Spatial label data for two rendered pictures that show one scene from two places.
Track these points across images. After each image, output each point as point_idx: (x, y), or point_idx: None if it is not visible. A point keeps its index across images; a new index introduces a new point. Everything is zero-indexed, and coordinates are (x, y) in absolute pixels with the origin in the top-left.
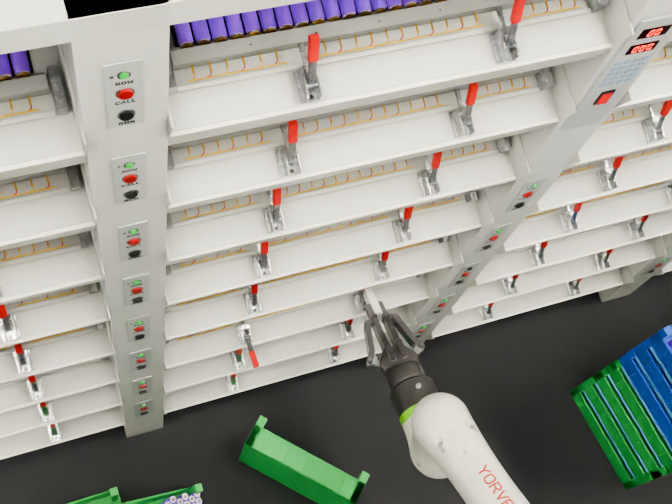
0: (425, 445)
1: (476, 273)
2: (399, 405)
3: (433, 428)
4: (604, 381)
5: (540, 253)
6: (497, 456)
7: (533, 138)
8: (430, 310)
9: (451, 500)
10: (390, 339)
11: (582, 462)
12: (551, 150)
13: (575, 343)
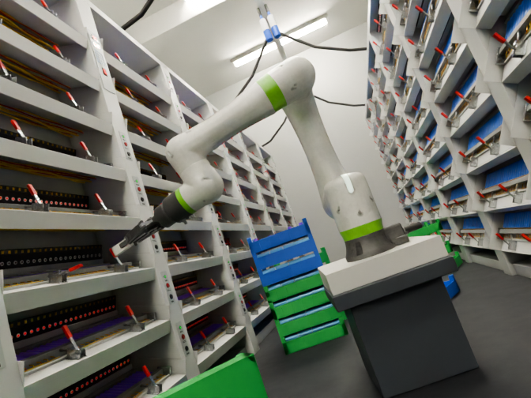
0: (184, 141)
1: (159, 242)
2: (171, 198)
3: (177, 136)
4: (276, 309)
5: (180, 253)
6: (298, 369)
7: (101, 103)
8: (167, 293)
9: (310, 381)
10: (144, 234)
11: (325, 346)
12: (111, 106)
13: (265, 357)
